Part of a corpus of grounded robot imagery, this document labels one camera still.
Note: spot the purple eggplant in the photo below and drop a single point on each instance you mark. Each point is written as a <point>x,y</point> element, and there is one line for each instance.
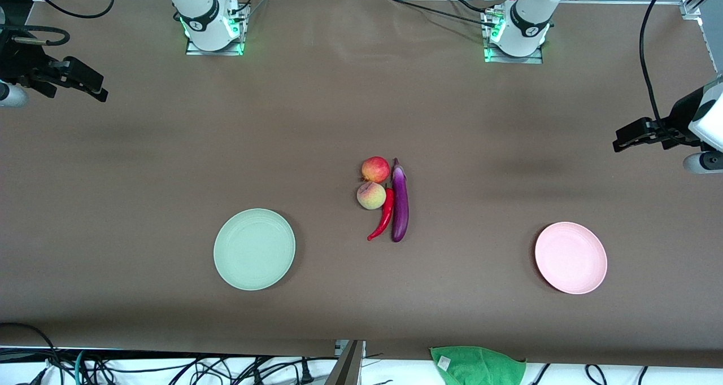
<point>400,204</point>

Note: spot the red chili pepper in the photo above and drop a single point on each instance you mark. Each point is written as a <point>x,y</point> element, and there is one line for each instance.
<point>387,213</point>

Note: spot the yellow green peach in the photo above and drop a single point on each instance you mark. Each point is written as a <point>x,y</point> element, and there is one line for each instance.
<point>370,196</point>

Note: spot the aluminium profile post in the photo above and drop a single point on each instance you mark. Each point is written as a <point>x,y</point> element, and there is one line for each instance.
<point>349,368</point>

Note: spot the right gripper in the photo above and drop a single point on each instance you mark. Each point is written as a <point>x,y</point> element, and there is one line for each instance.
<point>18,62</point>

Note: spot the black power plug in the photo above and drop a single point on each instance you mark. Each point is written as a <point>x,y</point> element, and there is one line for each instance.
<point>306,373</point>

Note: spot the pink round plate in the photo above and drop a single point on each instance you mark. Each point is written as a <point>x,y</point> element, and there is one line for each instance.
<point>570,258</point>

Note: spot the green cloth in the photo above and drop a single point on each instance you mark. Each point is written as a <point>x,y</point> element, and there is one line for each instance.
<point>480,368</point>

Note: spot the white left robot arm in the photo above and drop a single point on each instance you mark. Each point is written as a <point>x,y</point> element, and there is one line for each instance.
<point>534,7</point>

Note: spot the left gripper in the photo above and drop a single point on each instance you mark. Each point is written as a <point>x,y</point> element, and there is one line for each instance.
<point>679,119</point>

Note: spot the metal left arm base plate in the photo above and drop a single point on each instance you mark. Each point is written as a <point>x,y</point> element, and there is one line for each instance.
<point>511,60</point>

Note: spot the pale green round plate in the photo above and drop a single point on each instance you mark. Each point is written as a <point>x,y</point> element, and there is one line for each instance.
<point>254,249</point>

